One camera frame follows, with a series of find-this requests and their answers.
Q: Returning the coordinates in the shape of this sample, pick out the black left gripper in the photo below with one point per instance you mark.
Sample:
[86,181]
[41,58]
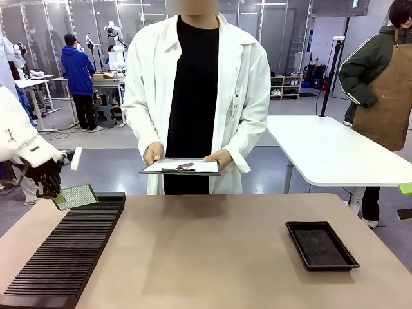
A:
[45,174]

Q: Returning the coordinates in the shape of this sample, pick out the green PCB board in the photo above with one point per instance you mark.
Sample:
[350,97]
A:
[77,196]

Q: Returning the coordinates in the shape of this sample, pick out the dark grey clipboard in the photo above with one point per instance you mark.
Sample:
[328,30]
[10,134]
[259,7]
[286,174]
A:
[178,170]

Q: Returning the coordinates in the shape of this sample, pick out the dark red pen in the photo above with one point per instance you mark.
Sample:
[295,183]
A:
[186,165]

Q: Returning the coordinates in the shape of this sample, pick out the white paper sheet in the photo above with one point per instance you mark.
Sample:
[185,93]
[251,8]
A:
[206,167]

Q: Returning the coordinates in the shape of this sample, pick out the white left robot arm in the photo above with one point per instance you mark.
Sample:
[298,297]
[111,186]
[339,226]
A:
[19,135]

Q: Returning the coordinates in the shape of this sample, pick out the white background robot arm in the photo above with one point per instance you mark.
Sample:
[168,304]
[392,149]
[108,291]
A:
[119,48]

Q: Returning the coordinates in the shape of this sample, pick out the black slotted PCB rack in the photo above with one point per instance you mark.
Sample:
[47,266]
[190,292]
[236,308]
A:
[64,251]

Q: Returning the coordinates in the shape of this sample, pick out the person's right hand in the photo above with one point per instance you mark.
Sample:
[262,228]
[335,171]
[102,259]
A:
[154,154]

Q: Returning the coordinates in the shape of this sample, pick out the person's left hand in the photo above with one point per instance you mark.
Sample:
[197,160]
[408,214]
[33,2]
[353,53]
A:
[220,157]

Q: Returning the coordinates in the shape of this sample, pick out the black plastic tray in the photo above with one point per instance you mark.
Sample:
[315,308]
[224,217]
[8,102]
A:
[322,248]

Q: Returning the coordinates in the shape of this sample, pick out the grey step stool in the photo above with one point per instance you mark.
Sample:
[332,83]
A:
[104,114]

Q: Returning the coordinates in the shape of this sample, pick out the white rounded table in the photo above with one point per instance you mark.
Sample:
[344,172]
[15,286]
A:
[322,145]

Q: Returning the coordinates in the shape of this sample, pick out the person in brown apron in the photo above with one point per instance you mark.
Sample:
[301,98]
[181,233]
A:
[386,80]

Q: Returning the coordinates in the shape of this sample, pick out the white background desk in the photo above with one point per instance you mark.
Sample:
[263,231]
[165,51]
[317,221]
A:
[32,78]

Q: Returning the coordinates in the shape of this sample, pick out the wood top background table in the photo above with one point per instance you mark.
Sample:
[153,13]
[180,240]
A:
[106,83]

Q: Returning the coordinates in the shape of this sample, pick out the person in blue hoodie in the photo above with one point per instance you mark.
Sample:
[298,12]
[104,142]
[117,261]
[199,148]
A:
[77,71]

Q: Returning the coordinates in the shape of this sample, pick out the brown cardboard box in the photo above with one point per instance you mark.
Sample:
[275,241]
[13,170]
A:
[103,76]

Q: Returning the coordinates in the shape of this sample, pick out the black tripod pole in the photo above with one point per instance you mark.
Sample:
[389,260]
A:
[329,87]

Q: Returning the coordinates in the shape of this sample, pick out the black bags pile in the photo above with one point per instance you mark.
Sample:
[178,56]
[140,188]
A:
[317,75]

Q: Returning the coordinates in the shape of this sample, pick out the person in white lab coat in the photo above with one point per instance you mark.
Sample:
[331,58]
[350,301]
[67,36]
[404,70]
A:
[151,80]

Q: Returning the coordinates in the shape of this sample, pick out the white device on black stand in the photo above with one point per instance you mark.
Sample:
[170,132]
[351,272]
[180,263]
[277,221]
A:
[90,43]

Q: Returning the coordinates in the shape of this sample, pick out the wooden shoe shelf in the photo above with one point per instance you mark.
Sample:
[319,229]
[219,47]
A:
[286,87]

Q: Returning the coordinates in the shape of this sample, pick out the white ID badge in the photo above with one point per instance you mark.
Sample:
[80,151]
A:
[234,111]

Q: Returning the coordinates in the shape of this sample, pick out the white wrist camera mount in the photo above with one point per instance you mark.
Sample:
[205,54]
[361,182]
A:
[76,159]

